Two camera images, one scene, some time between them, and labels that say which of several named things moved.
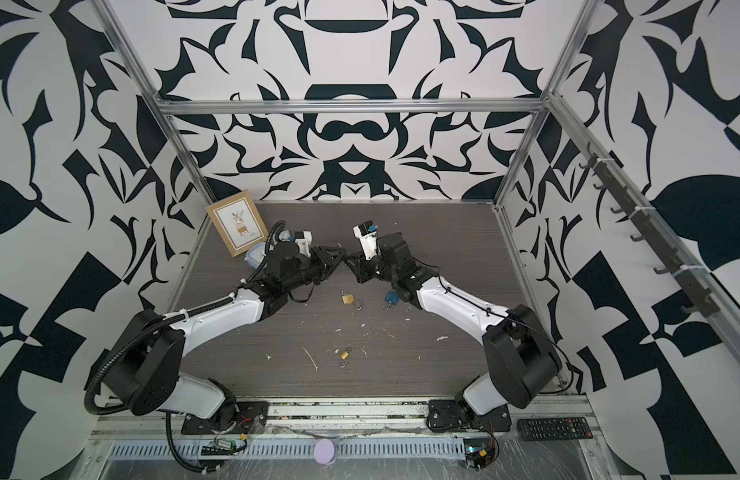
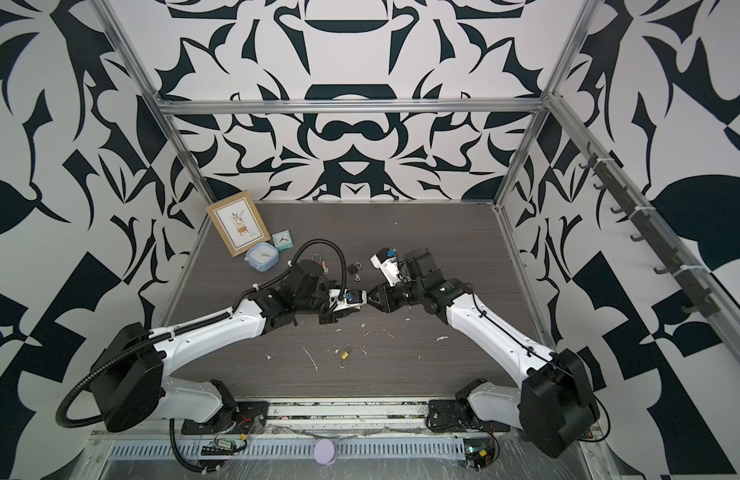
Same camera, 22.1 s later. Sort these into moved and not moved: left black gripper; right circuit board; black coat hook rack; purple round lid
Moved: left black gripper
Not moved: black coat hook rack; right circuit board; purple round lid
